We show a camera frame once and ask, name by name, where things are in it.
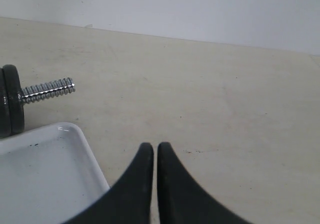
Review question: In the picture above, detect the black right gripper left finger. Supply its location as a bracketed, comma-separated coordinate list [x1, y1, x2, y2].
[66, 143, 154, 223]

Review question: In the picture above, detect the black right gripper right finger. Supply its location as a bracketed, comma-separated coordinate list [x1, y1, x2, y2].
[157, 142, 248, 223]

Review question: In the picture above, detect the chrome threaded dumbbell bar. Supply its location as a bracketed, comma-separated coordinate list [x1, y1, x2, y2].
[21, 77, 76, 105]

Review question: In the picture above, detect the black weight plate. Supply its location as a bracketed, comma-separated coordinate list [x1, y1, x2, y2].
[0, 68, 12, 138]
[2, 65, 25, 135]

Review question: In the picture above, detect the white plastic tray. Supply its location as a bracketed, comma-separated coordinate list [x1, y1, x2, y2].
[0, 122, 109, 223]

